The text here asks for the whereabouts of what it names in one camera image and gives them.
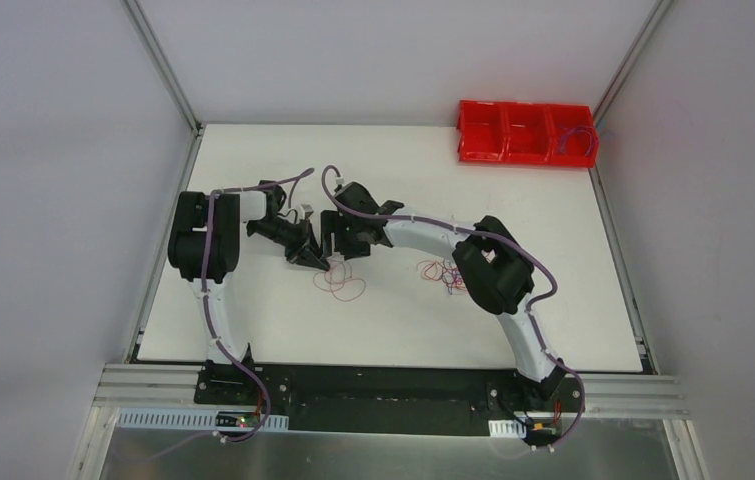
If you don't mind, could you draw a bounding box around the right aluminium frame post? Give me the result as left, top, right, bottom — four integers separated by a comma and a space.
593, 0, 677, 125

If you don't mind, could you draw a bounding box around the lavender thin cable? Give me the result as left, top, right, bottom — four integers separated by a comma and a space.
555, 119, 613, 160

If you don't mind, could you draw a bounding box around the aluminium front rail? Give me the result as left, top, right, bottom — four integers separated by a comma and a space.
93, 364, 691, 420

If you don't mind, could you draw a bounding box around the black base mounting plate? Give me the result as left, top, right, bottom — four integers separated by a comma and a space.
194, 362, 581, 437

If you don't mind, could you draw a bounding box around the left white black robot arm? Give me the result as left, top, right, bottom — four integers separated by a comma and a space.
167, 180, 330, 405

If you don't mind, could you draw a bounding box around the red three-compartment plastic bin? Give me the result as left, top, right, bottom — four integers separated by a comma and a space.
456, 100, 599, 169

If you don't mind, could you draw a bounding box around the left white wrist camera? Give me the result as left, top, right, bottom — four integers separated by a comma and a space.
295, 204, 314, 222

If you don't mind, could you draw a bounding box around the left aluminium frame post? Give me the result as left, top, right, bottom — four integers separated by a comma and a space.
120, 0, 202, 136

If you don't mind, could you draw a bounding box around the pink thin cable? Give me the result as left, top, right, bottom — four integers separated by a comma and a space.
312, 259, 368, 303

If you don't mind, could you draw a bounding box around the aluminium frame post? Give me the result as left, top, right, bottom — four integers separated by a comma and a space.
120, 0, 202, 136
593, 0, 677, 125

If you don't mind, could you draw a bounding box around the white slotted cable duct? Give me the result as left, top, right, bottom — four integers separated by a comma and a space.
116, 408, 260, 434

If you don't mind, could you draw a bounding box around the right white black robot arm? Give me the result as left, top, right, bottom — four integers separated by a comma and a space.
324, 182, 569, 410

